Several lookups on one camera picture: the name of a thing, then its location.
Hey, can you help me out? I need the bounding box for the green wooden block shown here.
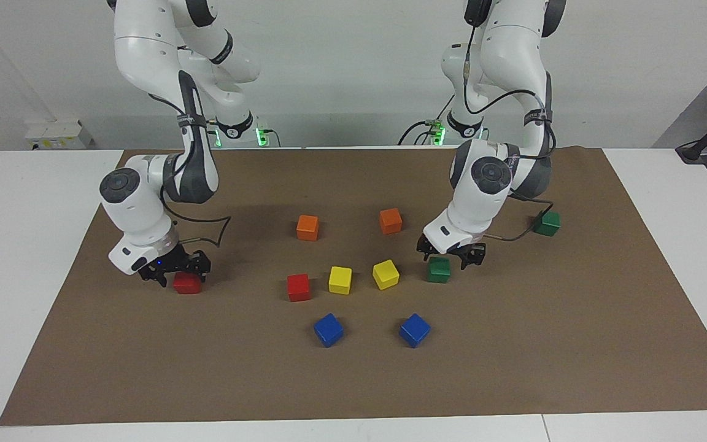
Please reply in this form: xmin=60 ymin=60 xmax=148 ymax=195
xmin=426 ymin=257 xmax=452 ymax=284
xmin=535 ymin=211 xmax=561 ymax=238

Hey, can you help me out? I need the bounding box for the red wooden block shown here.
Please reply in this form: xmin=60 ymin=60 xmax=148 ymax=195
xmin=173 ymin=272 xmax=203 ymax=295
xmin=287 ymin=274 xmax=312 ymax=303

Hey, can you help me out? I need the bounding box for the yellow wooden block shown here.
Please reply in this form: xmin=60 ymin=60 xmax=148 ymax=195
xmin=328 ymin=266 xmax=353 ymax=296
xmin=372 ymin=259 xmax=401 ymax=291

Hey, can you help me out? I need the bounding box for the orange wooden block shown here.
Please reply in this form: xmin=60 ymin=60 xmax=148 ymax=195
xmin=379 ymin=207 xmax=404 ymax=235
xmin=296 ymin=214 xmax=320 ymax=242

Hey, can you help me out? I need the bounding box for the brown table mat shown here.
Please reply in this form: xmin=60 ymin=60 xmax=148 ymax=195
xmin=0 ymin=147 xmax=707 ymax=426

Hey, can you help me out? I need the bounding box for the blue wooden block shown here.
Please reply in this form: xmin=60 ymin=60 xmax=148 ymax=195
xmin=313 ymin=312 xmax=345 ymax=349
xmin=398 ymin=313 xmax=432 ymax=349

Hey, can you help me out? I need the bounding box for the white power strip box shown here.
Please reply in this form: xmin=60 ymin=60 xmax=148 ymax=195
xmin=25 ymin=120 xmax=95 ymax=151

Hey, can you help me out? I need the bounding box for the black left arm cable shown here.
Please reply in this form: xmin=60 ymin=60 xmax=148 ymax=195
xmin=461 ymin=25 xmax=555 ymax=242

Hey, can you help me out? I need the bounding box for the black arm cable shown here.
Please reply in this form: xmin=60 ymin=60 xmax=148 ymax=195
xmin=461 ymin=25 xmax=555 ymax=242
xmin=147 ymin=68 xmax=233 ymax=247

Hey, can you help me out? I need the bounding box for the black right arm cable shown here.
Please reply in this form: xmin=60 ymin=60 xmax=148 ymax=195
xmin=147 ymin=68 xmax=233 ymax=247

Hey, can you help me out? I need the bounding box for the black left base cable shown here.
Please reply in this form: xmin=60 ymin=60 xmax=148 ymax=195
xmin=398 ymin=92 xmax=456 ymax=147

